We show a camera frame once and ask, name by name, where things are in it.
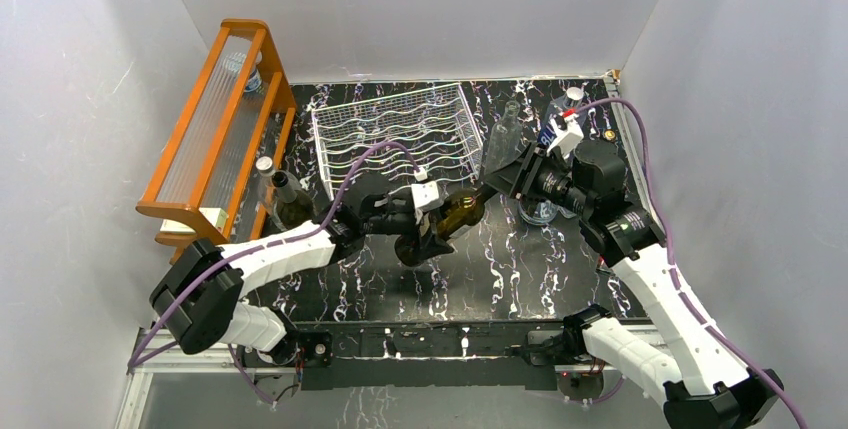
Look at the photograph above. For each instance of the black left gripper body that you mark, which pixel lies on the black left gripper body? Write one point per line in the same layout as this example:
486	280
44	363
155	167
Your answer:
394	220

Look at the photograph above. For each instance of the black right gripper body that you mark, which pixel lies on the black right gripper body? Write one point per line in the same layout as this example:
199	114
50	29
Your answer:
545	179

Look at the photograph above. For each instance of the dark wine bottle brown label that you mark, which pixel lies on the dark wine bottle brown label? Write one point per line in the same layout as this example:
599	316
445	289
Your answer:
292	206

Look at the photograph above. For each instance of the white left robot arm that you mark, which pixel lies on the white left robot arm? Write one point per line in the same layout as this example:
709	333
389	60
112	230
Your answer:
201	300

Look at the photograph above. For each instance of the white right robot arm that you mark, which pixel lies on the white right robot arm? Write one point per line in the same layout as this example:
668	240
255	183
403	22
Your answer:
698	381

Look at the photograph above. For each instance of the round clear bottle white cap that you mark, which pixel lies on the round clear bottle white cap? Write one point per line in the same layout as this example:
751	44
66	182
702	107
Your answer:
537	213

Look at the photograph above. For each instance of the clear bottle silver cap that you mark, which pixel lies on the clear bottle silver cap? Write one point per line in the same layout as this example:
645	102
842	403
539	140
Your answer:
266	169

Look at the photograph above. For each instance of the plastic water bottle on shelf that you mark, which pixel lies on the plastic water bottle on shelf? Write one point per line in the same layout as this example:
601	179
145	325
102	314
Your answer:
234	63

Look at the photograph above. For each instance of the orange wooden shelf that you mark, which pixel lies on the orange wooden shelf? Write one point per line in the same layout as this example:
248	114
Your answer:
206	184

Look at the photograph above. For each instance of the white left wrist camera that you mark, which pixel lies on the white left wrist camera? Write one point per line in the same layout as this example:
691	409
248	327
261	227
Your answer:
426	193

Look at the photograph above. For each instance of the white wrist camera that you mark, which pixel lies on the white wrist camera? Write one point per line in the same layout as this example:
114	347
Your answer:
566	133
426	193

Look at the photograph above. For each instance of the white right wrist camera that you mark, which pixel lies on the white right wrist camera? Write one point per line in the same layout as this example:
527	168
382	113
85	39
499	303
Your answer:
566	133

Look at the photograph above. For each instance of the white wire wine rack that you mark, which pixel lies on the white wire wine rack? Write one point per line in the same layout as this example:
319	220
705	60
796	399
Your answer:
434	123

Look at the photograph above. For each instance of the aluminium frame rail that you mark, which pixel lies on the aluminium frame rail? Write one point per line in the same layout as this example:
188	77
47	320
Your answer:
537	355

